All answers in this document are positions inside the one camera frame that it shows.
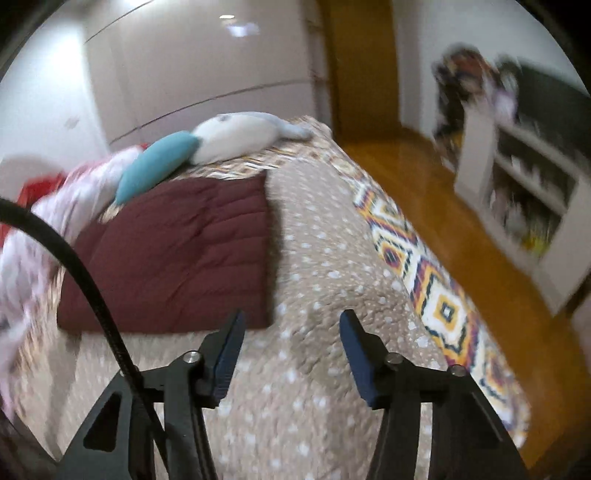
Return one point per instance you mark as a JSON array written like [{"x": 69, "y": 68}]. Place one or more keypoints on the maroon puffer jacket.
[{"x": 175, "y": 249}]

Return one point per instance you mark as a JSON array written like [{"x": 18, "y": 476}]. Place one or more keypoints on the red cloth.
[{"x": 39, "y": 187}]

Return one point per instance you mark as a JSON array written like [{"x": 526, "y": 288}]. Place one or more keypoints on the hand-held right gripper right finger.
[{"x": 358, "y": 356}]

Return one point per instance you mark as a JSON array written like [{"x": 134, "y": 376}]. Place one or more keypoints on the white wardrobe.
[{"x": 194, "y": 69}]

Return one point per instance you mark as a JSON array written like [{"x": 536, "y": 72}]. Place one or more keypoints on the patterned beige bedspread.
[{"x": 332, "y": 240}]

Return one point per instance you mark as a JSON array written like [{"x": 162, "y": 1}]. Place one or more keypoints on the white rounded headboard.
[{"x": 18, "y": 170}]

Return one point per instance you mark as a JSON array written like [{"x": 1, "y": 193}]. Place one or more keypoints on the wooden door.
[{"x": 364, "y": 69}]

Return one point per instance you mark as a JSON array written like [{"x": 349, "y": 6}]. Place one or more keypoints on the white shelf unit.
[{"x": 475, "y": 152}]

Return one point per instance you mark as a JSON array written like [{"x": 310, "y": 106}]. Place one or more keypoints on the teal pillow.
[{"x": 152, "y": 166}]

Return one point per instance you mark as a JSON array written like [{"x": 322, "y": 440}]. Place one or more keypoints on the dark screen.
[{"x": 549, "y": 97}]

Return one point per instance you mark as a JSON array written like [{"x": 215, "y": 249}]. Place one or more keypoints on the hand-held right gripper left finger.
[{"x": 228, "y": 351}]

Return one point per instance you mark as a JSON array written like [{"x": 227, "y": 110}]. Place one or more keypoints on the white plush toy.
[{"x": 235, "y": 136}]

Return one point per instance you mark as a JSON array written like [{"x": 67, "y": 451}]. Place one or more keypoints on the pile of colourful clothes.
[{"x": 461, "y": 78}]

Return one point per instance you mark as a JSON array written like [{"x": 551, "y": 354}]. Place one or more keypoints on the white pink duvet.
[{"x": 23, "y": 286}]

